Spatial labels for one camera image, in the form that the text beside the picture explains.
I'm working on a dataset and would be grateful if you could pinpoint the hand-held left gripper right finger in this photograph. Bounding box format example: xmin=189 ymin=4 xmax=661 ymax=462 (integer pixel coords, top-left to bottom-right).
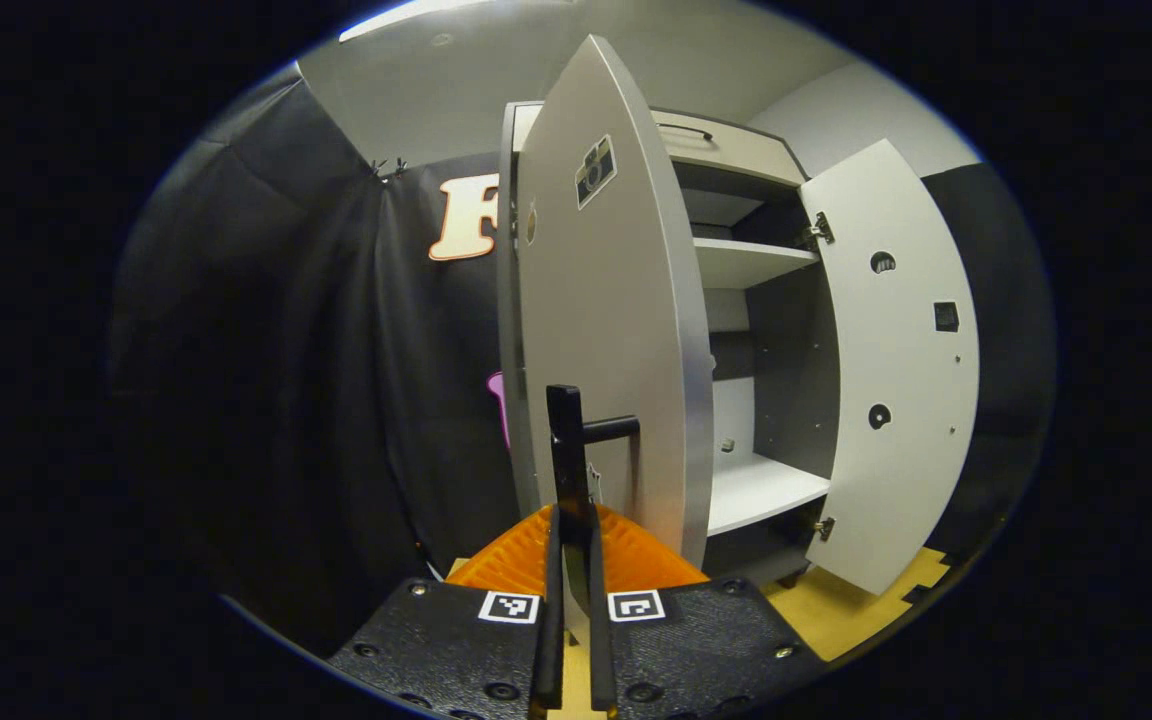
xmin=588 ymin=505 xmax=827 ymax=720

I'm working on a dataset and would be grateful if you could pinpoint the beige cabinet door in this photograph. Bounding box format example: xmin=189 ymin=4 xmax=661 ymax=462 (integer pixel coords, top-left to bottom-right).
xmin=798 ymin=138 xmax=982 ymax=597
xmin=514 ymin=35 xmax=717 ymax=571

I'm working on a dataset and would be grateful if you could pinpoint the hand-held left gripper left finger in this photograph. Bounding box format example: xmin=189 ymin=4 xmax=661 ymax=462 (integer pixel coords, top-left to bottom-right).
xmin=326 ymin=505 xmax=564 ymax=720

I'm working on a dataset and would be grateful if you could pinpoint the black backdrop cloth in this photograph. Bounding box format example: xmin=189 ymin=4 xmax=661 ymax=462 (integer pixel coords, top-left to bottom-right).
xmin=111 ymin=65 xmax=1057 ymax=656

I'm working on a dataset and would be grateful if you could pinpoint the beige cabinet drawer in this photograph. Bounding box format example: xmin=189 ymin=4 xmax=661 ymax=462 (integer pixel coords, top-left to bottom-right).
xmin=514 ymin=105 xmax=809 ymax=188

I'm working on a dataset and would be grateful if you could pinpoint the grey double-door shoe cabinet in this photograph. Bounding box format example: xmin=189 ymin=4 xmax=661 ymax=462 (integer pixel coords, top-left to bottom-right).
xmin=496 ymin=100 xmax=837 ymax=591

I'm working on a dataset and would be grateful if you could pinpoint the white cabinet shelf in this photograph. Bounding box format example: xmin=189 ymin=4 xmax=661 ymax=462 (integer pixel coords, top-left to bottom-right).
xmin=706 ymin=452 xmax=832 ymax=537
xmin=693 ymin=237 xmax=822 ymax=291

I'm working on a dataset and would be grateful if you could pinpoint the black door handle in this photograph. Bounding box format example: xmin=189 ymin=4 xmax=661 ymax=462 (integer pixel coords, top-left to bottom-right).
xmin=546 ymin=385 xmax=642 ymax=616

